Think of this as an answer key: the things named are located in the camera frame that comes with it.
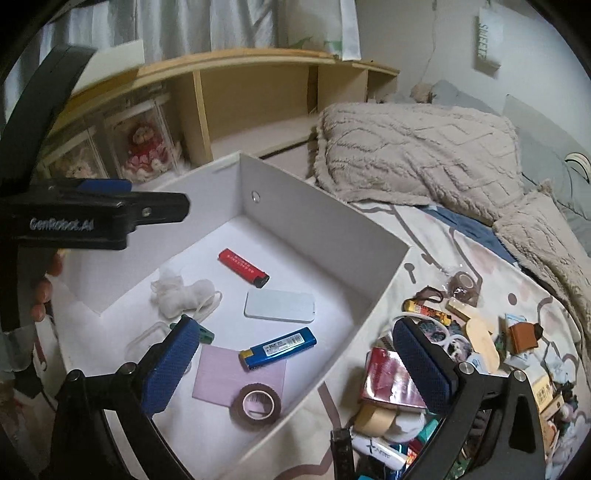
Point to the red cigarette box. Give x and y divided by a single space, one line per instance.
388 384

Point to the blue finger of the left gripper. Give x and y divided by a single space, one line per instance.
153 208
104 186

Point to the person's left hand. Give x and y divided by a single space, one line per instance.
43 290

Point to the green clip with tie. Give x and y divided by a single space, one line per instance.
206 336

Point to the white shoe box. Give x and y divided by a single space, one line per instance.
305 240

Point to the tan tape roll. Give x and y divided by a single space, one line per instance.
374 421

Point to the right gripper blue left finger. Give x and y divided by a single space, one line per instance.
163 366

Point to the doll in white dress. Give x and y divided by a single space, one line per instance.
78 165

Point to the white tote bag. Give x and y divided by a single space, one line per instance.
330 26

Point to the hanging white sweet bag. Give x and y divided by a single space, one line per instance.
490 40

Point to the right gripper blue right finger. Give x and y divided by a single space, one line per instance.
428 365

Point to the red lighter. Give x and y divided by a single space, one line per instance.
245 270

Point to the white headband hat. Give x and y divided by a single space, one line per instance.
580 163

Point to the blue lighter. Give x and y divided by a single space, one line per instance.
279 348

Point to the beige textured blanket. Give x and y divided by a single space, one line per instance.
463 159

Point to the cartoon print bedsheet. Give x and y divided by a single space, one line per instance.
461 322

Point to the white remote control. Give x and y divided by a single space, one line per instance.
279 305

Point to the doll in red dress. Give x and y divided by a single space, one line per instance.
147 154

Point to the wooden shelf unit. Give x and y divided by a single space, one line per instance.
209 105

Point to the grey curtain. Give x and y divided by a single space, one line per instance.
168 29

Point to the grey duvet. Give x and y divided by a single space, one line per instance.
541 146

